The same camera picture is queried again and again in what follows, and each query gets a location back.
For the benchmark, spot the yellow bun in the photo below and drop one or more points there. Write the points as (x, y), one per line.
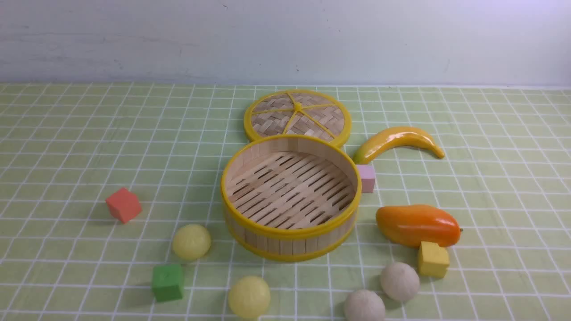
(191, 242)
(250, 297)

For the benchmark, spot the white bun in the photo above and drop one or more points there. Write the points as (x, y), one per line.
(399, 281)
(364, 305)

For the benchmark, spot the bamboo steamer tray yellow rim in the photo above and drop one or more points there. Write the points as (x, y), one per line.
(290, 198)

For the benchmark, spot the woven bamboo steamer lid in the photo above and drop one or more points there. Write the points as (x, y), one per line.
(298, 112)

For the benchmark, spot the pink foam cube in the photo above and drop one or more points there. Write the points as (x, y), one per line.
(368, 177)

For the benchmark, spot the yellow plastic banana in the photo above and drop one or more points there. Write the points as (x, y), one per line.
(396, 137)

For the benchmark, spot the orange plastic mango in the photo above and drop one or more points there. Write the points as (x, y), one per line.
(410, 225)

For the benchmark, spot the red foam cube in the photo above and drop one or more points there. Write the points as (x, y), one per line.
(123, 205)

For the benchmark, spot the green foam cube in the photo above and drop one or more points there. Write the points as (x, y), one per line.
(168, 282)

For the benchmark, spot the yellow foam cube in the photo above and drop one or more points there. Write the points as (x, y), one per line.
(433, 260)

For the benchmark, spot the green checkered tablecloth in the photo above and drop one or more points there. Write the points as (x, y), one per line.
(66, 148)

